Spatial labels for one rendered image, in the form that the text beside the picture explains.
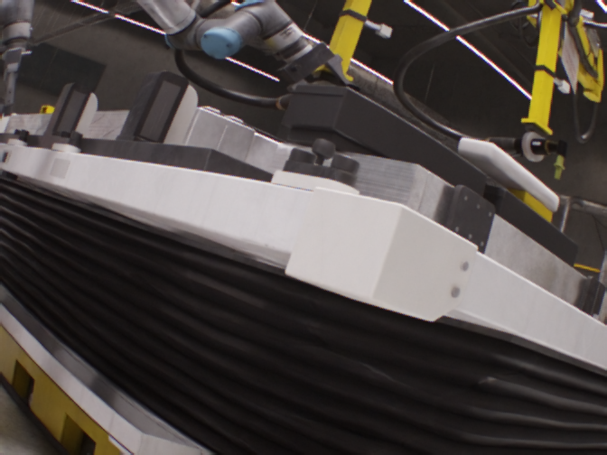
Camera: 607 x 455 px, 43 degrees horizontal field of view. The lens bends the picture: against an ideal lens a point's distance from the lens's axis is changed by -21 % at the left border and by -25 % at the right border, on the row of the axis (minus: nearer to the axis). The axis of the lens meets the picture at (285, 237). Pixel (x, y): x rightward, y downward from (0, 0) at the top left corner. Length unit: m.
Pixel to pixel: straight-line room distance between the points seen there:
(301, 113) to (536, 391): 0.76
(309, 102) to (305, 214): 0.72
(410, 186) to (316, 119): 0.24
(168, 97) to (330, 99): 0.29
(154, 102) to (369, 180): 0.38
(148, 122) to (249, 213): 0.50
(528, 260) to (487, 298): 0.77
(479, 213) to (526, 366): 0.47
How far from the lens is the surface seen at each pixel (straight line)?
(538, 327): 1.10
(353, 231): 0.89
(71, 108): 1.94
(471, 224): 1.54
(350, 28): 2.26
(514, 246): 1.70
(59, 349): 2.13
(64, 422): 2.45
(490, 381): 1.13
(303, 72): 2.13
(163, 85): 1.50
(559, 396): 1.29
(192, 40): 2.10
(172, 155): 1.31
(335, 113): 1.59
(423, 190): 1.48
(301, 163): 1.00
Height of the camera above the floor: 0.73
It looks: 3 degrees up
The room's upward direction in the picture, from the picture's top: 19 degrees clockwise
